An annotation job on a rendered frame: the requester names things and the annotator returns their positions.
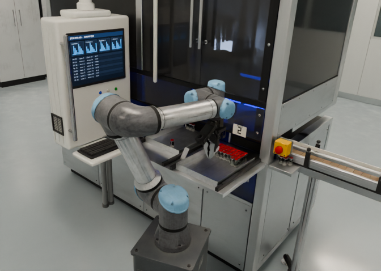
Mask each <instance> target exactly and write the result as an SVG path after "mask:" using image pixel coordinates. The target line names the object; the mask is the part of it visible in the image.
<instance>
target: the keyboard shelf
mask: <svg viewBox="0 0 381 271"><path fill-rule="evenodd" d="M104 139H106V138H101V139H98V140H95V141H93V142H90V143H87V144H85V145H82V146H79V147H78V148H83V147H86V146H88V145H91V144H93V143H96V142H99V141H102V140H104ZM121 154H122V153H121V152H120V150H119V149H117V150H114V151H111V152H109V153H106V154H104V155H101V156H99V157H97V158H94V159H90V158H88V157H86V156H84V155H82V154H81V153H79V152H77V151H75V152H73V156H74V157H76V158H78V159H79V160H81V161H83V162H85V163H87V164H88V165H90V166H95V165H98V164H100V163H102V162H105V161H107V160H110V159H112V158H115V157H117V156H119V155H121Z"/></svg>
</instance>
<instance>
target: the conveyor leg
mask: <svg viewBox="0 0 381 271"><path fill-rule="evenodd" d="M304 175H305V174H304ZM307 176H308V175H307ZM317 183H318V179H316V178H314V177H311V176H309V177H308V183H307V188H306V194H305V197H304V203H303V208H302V213H301V217H300V222H299V228H298V233H297V239H296V242H295V248H294V253H293V259H292V262H291V268H290V271H299V267H300V262H301V258H302V253H303V248H304V243H305V239H306V235H307V229H308V224H309V221H310V216H311V210H312V206H313V202H314V197H315V192H316V187H317Z"/></svg>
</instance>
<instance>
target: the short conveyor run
mask: <svg viewBox="0 0 381 271"><path fill-rule="evenodd" d="M290 140H292V139H290ZM292 141H294V140H292ZM316 142H317V143H316V145H315V147H313V146H310V145H307V144H304V143H301V142H297V141H294V144H293V150H292V152H291V154H289V157H290V156H292V157H293V164H296V165H298V166H300V170H299V171H298V172H300V173H303V174H305V175H308V176H311V177H314V178H316V179H319V180H322V181H325V182H327V183H330V184H333V185H335V186H338V187H340V188H344V189H346V190H349V191H351V192H354V193H357V194H360V195H362V196H365V197H368V198H370V199H373V200H375V201H379V202H381V168H379V167H376V166H372V165H370V164H367V163H363V162H360V161H357V160H354V159H350V158H347V157H345V156H342V155H338V154H335V153H332V152H329V151H326V150H322V149H320V144H319V143H320V142H321V140H317V141H316ZM297 145H298V146H297ZM304 147H305V148H304ZM325 154H326V155H325ZM337 158H338V159H337ZM346 161H347V162H346ZM356 164H357V165H356ZM377 171H378V172H377Z"/></svg>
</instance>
